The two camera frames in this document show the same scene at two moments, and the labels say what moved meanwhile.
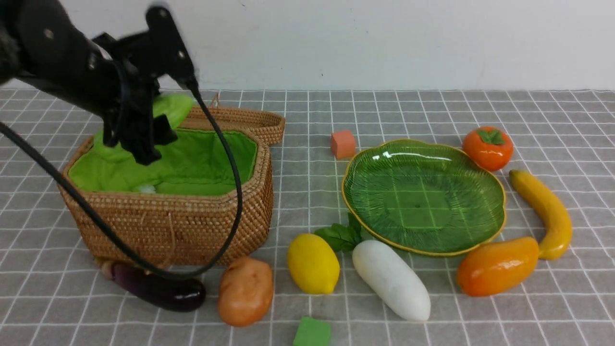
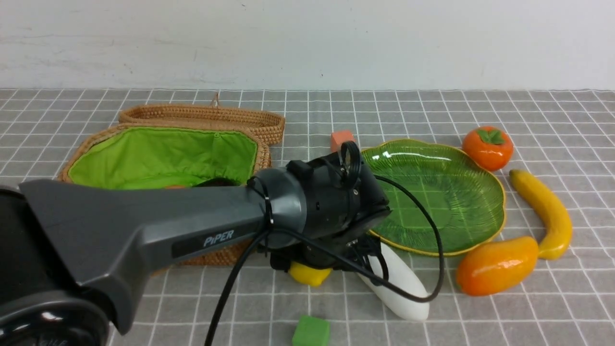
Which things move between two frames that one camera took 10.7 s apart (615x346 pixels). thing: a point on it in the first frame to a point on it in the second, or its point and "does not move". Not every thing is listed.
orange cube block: (343, 144) does not move
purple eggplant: (168, 293) to (218, 182)
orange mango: (487, 268) does not move
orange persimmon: (490, 147) does not move
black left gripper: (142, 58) to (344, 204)
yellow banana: (554, 216) does not move
